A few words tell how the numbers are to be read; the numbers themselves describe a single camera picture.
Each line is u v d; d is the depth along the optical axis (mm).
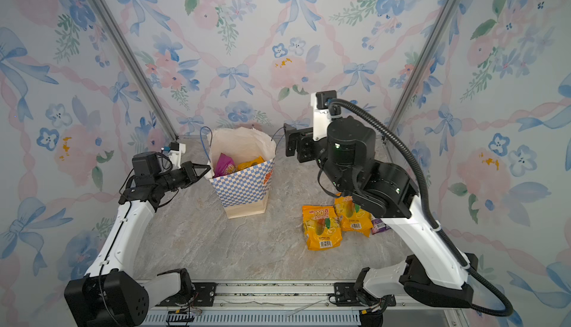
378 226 878
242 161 1003
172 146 698
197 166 728
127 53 859
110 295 384
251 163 997
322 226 858
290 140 434
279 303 731
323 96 382
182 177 674
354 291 719
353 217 872
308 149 439
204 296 735
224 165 906
